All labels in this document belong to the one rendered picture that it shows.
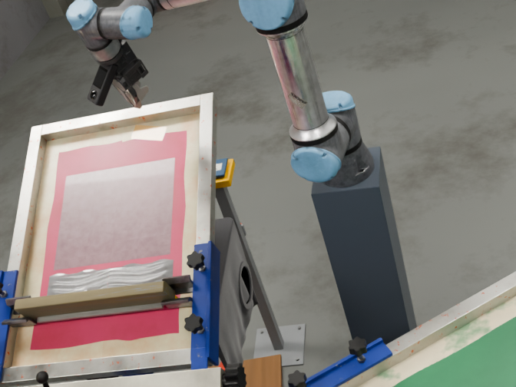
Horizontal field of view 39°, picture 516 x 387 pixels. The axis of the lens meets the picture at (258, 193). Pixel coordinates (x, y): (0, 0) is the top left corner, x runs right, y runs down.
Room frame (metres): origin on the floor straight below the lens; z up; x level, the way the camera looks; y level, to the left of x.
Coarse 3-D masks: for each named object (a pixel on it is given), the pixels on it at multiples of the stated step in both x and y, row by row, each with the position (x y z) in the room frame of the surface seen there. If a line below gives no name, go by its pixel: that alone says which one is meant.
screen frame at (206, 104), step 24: (192, 96) 1.91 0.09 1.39; (72, 120) 2.02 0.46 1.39; (96, 120) 1.98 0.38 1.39; (120, 120) 1.94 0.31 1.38; (144, 120) 1.93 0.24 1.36; (216, 120) 1.83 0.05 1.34; (216, 144) 1.76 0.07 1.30; (24, 192) 1.85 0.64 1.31; (24, 216) 1.78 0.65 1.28; (24, 240) 1.70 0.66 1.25; (24, 264) 1.65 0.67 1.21; (96, 360) 1.31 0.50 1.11; (120, 360) 1.28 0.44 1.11; (144, 360) 1.26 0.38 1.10; (168, 360) 1.23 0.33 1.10; (0, 384) 1.36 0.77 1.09; (24, 384) 1.35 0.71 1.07
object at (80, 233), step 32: (64, 160) 1.93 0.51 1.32; (96, 160) 1.89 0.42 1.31; (64, 192) 1.83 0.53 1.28; (96, 192) 1.79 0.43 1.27; (64, 224) 1.73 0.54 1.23; (96, 224) 1.69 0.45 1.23; (64, 256) 1.64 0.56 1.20; (96, 256) 1.60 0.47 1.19; (64, 320) 1.47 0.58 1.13; (96, 320) 1.43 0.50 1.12
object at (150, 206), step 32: (128, 160) 1.84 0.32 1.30; (160, 160) 1.79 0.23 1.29; (128, 192) 1.74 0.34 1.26; (160, 192) 1.70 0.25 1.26; (128, 224) 1.65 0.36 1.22; (160, 224) 1.61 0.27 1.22; (128, 256) 1.56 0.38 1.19; (160, 256) 1.52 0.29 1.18; (128, 320) 1.40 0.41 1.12; (160, 320) 1.36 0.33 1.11
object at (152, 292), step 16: (112, 288) 1.40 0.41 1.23; (128, 288) 1.38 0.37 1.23; (144, 288) 1.36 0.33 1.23; (160, 288) 1.35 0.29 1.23; (16, 304) 1.46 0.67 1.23; (32, 304) 1.45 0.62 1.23; (48, 304) 1.43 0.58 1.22; (64, 304) 1.42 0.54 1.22; (80, 304) 1.41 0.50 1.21; (96, 304) 1.40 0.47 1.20; (112, 304) 1.40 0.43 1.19; (128, 304) 1.39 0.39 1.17; (144, 304) 1.38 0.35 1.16
